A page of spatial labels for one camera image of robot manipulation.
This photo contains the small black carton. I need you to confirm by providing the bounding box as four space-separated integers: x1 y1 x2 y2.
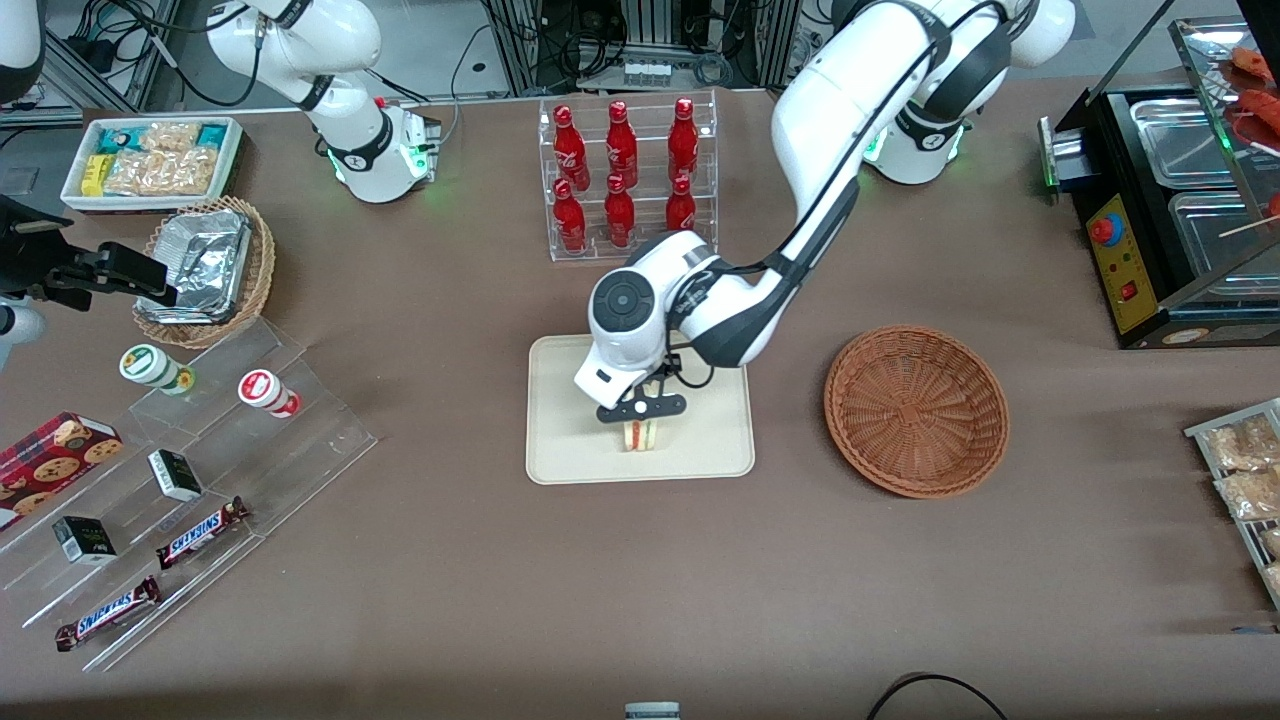
148 449 204 502
52 516 118 565

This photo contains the cream rectangular tray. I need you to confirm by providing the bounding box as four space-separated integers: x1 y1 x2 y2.
526 332 756 486

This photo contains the red plaid cookie box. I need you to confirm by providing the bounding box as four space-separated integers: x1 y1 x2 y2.
0 412 124 533

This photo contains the silver foil pack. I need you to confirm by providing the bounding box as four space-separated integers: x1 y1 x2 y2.
160 209 252 251
150 232 248 324

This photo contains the clear bag of crackers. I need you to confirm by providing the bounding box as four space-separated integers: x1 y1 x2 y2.
105 148 220 197
140 121 202 154

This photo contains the black cable loop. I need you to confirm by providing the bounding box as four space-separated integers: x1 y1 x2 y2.
866 672 1011 720

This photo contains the clear acrylic bottle rack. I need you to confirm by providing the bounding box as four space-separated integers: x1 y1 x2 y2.
538 88 719 263

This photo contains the clear bag of pastries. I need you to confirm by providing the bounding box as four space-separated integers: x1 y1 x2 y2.
1205 415 1280 473
1215 468 1280 523

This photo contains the green lidded yogurt cup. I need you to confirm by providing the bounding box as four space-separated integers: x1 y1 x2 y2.
119 344 195 395

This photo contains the aluminium equipment rack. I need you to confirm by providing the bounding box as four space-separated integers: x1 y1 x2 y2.
485 0 803 93

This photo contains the brown Snickers bar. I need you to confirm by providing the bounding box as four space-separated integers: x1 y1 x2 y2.
155 496 251 571
55 575 161 652

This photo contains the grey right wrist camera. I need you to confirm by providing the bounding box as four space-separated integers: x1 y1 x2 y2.
0 303 47 373

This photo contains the white rectangular snack bin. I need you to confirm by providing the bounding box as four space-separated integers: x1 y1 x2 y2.
60 116 245 213

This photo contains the brown round wicker basket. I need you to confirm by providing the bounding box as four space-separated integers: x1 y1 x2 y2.
823 324 1011 499

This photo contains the tan oval wicker basket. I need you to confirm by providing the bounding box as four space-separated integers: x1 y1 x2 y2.
132 196 277 350

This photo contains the red cola bottle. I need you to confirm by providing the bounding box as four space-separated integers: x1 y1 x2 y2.
552 104 591 193
604 174 636 249
668 97 699 184
605 100 639 191
552 178 588 253
665 175 697 234

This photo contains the clear acrylic stepped stand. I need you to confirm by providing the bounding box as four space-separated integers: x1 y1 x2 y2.
0 318 379 673

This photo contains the red lidded yogurt cup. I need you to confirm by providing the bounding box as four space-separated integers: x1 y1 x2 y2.
238 369 301 419

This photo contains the grey wire tray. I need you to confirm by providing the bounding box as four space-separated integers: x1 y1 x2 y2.
1185 398 1280 611

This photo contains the steel warmer pan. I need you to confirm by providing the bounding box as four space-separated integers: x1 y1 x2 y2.
1168 190 1280 279
1130 95 1233 188

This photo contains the black hot dog warmer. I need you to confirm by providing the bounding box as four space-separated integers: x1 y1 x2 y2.
1038 15 1280 351

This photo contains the aluminium frame rail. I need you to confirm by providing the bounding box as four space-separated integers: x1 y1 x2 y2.
40 0 186 116

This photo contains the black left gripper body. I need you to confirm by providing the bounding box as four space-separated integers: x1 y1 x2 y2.
596 393 689 427

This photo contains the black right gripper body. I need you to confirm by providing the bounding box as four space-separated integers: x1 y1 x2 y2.
0 195 79 303

